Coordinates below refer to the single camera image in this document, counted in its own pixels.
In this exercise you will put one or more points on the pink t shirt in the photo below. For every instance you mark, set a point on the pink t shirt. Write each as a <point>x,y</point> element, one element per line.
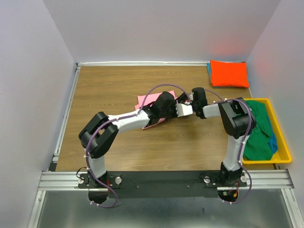
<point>148,99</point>

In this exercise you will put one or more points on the folded orange t shirt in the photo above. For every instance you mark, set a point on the folded orange t shirt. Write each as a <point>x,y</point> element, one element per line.
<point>229,74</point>

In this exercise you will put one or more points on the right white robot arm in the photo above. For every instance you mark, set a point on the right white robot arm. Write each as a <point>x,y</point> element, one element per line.
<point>238,122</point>

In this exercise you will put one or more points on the folded blue t shirt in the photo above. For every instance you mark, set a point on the folded blue t shirt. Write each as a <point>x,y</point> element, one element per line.
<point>209,70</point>

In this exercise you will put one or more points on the yellow plastic bin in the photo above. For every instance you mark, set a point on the yellow plastic bin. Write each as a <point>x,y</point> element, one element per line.
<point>282,155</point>

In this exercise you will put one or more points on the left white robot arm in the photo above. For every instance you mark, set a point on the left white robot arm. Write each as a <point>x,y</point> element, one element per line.
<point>99,134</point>

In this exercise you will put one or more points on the blue t shirt in bin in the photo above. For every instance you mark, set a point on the blue t shirt in bin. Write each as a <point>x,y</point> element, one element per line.
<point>273,141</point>

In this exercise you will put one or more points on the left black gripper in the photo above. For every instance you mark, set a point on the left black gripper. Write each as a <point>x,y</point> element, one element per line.
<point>175,115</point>

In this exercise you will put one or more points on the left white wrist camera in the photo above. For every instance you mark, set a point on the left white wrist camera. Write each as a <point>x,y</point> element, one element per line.
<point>183,110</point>

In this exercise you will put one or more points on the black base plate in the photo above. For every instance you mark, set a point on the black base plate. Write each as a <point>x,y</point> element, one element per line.
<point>160,184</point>

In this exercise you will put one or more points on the green t shirt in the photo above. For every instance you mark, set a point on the green t shirt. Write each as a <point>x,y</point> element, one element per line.
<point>257,147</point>

